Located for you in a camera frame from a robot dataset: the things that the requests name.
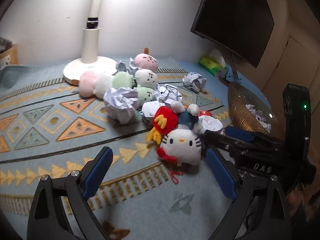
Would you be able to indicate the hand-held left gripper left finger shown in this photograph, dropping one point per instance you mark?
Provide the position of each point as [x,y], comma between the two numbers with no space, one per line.
[96,175]

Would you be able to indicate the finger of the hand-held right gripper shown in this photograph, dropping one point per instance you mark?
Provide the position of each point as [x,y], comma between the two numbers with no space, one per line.
[238,133]
[225,142]

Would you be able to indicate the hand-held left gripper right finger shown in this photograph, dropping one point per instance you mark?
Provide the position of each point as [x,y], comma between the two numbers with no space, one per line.
[221,175]

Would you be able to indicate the pile of paper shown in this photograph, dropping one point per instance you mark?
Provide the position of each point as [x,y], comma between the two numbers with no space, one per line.
[258,116]

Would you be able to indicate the dark blue plush toy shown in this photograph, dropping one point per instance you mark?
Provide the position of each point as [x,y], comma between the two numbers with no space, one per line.
[186,120]

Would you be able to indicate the white cat plush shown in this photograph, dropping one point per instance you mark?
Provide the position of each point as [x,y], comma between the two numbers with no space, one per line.
[180,145]

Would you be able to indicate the red fries plush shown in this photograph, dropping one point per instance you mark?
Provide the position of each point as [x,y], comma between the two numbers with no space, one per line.
[163,120]

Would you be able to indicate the plain dango plush skewer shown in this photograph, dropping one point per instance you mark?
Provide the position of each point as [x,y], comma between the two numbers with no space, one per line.
[87,83]

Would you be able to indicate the dango plush skewer with faces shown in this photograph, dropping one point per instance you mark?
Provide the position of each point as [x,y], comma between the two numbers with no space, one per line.
[146,62]

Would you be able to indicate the person's right hand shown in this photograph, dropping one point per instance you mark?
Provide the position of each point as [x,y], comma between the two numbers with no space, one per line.
[293,200]

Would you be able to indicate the blue patterned woven mat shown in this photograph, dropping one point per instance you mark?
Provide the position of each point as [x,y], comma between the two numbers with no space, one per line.
[62,150]

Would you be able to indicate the metal stand with wooden base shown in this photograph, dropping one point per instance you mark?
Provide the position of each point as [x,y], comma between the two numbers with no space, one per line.
[223,79]

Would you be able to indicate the green tissue box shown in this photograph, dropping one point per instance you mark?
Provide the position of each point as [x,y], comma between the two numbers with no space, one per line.
[208,63]

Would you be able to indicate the black flat screen monitor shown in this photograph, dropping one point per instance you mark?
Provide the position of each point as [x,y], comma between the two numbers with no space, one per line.
[232,17]

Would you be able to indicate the white desk lamp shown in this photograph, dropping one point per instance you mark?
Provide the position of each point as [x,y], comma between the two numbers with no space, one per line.
[91,45]

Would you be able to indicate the white ceramic pen cup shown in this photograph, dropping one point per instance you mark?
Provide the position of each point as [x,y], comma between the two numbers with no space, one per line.
[8,58]

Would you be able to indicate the cluster of dark markers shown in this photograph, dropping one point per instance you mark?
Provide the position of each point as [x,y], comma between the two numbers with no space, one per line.
[5,43]

